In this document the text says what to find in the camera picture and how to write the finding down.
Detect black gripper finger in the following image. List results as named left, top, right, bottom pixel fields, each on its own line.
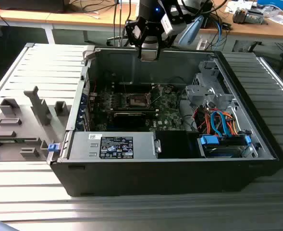
left=125, top=20, right=146, bottom=60
left=156, top=23, right=173, bottom=60

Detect CPU with silver top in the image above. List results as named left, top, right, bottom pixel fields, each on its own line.
left=141, top=49, right=158, bottom=62

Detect CPU socket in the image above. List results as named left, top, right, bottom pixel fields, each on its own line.
left=122, top=92, right=155, bottom=108

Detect office chair base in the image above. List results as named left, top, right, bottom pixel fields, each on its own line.
left=106, top=35, right=130, bottom=48

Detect pale blue teach pendant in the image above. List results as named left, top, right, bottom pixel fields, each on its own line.
left=179, top=14, right=203, bottom=46

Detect black box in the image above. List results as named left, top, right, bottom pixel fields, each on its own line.
left=200, top=9, right=214, bottom=29

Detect silver metal drive cage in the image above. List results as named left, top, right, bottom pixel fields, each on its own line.
left=184, top=60, right=238, bottom=106

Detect wooden desk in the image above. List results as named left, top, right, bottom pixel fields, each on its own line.
left=0, top=0, right=142, bottom=31
left=198, top=0, right=283, bottom=40

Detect green motherboard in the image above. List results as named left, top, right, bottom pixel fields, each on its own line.
left=89, top=83, right=189, bottom=132

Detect white paper sheet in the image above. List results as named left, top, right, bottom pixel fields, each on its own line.
left=225, top=1, right=243, bottom=14

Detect black graphics card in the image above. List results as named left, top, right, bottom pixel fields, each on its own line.
left=112, top=110, right=148, bottom=128

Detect grey electronic device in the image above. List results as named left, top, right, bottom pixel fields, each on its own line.
left=232, top=7, right=264, bottom=25

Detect black device case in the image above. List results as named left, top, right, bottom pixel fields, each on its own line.
left=0, top=0, right=67, bottom=14

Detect hard disk in blue carrier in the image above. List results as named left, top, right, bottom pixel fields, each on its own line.
left=197, top=134, right=252, bottom=158

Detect blue box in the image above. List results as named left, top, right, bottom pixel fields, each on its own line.
left=256, top=0, right=283, bottom=9

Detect white paper sheets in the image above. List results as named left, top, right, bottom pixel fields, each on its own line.
left=263, top=14, right=283, bottom=26

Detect silver power supply unit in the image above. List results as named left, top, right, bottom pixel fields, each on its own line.
left=68, top=131, right=157, bottom=161

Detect black PC case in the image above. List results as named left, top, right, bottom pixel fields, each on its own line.
left=49, top=46, right=283, bottom=198

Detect grey parts rack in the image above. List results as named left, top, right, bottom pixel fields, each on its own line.
left=0, top=85, right=71, bottom=162

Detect green RAM stick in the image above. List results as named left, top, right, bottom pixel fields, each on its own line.
left=0, top=137, right=40, bottom=145

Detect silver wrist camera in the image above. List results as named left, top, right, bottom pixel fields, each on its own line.
left=160, top=13, right=175, bottom=36
left=132, top=23, right=142, bottom=39

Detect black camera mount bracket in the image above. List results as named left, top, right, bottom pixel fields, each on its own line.
left=166, top=0, right=188, bottom=26

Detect blue cable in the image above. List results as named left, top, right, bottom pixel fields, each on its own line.
left=214, top=19, right=229, bottom=49

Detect orange wire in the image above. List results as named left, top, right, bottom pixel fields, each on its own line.
left=224, top=110, right=242, bottom=135
left=196, top=109, right=210, bottom=133

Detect blue wire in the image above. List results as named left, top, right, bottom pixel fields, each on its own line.
left=209, top=109, right=231, bottom=138

